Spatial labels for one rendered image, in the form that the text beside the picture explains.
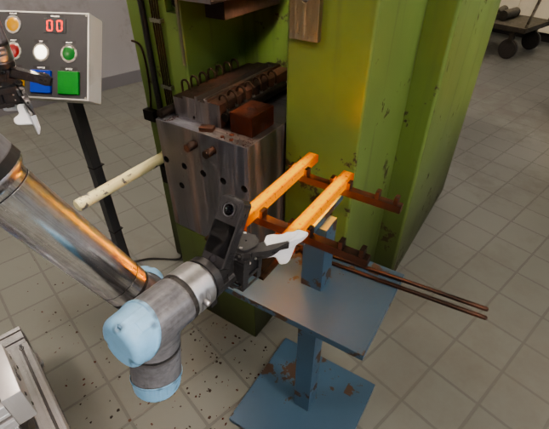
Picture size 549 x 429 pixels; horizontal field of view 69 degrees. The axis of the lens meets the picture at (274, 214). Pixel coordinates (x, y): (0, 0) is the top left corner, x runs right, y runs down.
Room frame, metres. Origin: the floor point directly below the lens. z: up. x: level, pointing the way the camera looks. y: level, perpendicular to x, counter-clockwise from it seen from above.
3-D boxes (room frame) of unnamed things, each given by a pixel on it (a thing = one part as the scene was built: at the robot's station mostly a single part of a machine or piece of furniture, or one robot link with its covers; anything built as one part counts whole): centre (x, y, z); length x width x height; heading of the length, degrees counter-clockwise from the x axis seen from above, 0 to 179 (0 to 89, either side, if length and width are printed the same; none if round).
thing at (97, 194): (1.35, 0.59, 0.62); 0.44 x 0.05 x 0.05; 147
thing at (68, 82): (1.33, 0.68, 1.01); 0.07 x 0.05 x 0.07; 82
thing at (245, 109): (1.19, 0.07, 0.95); 0.12 x 0.09 x 0.07; 147
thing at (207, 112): (1.41, 0.14, 0.96); 0.42 x 0.20 x 0.09; 147
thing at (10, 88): (1.14, 0.77, 1.07); 0.09 x 0.08 x 0.12; 132
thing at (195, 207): (1.39, 0.08, 0.69); 0.56 x 0.38 x 0.45; 147
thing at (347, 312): (0.76, -0.11, 0.66); 0.40 x 0.30 x 0.02; 58
